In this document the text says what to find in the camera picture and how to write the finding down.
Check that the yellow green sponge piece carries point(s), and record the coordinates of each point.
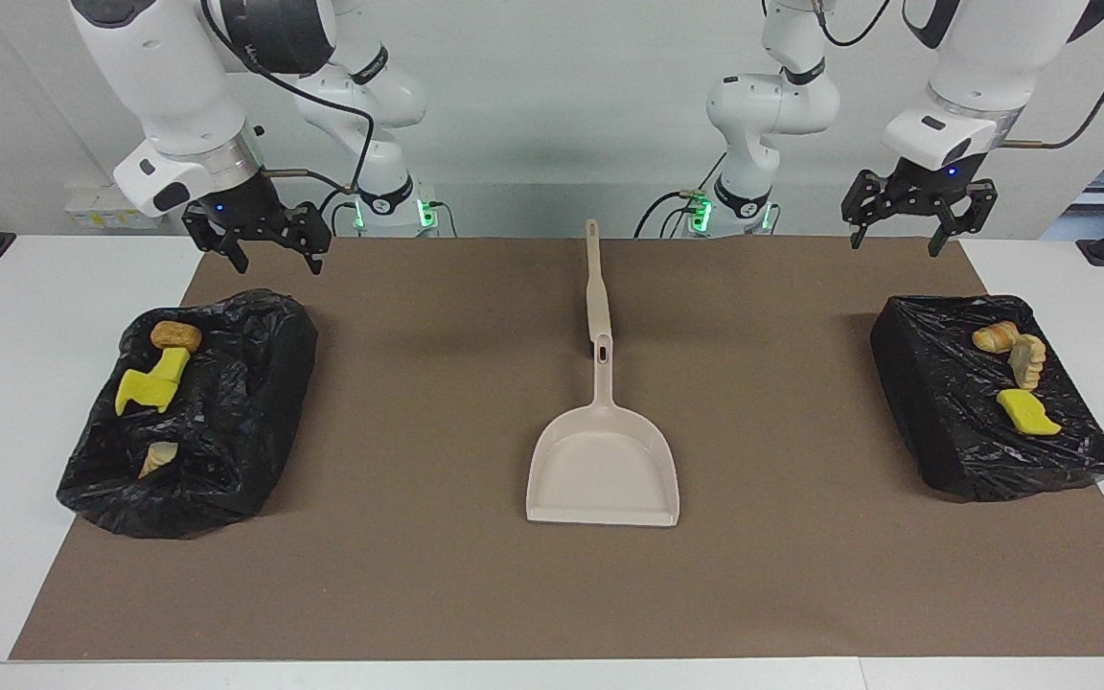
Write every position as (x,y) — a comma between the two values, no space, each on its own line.
(1026,412)

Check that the white wall socket box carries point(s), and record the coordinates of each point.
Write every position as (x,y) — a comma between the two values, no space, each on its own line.
(97,213)

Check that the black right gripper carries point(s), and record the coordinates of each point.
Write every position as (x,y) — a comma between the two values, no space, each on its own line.
(245,206)

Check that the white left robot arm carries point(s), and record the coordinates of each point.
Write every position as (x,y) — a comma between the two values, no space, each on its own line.
(974,86)

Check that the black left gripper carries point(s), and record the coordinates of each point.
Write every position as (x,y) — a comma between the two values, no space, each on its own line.
(921,187)

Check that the brown bread roll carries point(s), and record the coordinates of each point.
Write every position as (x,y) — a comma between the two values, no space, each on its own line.
(175,336)

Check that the pale bread piece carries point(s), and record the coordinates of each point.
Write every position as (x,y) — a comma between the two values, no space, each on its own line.
(1027,361)

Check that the crumpled black bag bin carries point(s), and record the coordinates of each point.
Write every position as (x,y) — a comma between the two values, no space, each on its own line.
(226,422)

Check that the beige brush black bristles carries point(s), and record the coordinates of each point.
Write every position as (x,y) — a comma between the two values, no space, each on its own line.
(596,283)

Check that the beige plastic dustpan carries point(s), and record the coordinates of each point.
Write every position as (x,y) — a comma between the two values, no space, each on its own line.
(603,460)

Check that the brown paper mat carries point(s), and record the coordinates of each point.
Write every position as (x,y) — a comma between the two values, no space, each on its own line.
(514,594)

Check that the taut black bag bin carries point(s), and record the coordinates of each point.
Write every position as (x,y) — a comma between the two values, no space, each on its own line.
(954,422)

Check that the striped golden croissant piece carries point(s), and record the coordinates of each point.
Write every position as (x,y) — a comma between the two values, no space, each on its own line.
(996,336)

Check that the pale croissant chunk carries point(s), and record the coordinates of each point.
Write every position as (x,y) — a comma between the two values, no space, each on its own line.
(157,458)

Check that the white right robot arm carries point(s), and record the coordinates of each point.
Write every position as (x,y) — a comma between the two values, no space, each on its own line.
(178,86)

